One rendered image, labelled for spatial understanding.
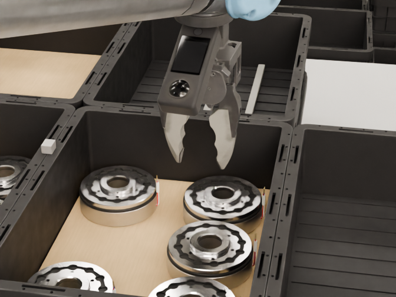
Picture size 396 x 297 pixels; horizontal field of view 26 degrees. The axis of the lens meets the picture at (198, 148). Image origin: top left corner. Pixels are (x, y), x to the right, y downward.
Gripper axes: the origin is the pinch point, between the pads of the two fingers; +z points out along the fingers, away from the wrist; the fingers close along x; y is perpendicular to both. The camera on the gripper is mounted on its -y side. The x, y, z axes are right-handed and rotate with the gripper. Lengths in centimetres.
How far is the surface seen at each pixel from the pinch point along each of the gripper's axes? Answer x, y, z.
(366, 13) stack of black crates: -8, 142, 32
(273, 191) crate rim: -11.2, -7.3, -1.7
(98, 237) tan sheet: 10.8, -8.8, 8.3
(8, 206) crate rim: 17.2, -18.7, -1.7
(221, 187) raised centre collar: -2.6, 1.6, 4.7
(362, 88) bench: -14, 71, 21
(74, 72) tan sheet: 34, 36, 8
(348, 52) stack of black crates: -7, 114, 32
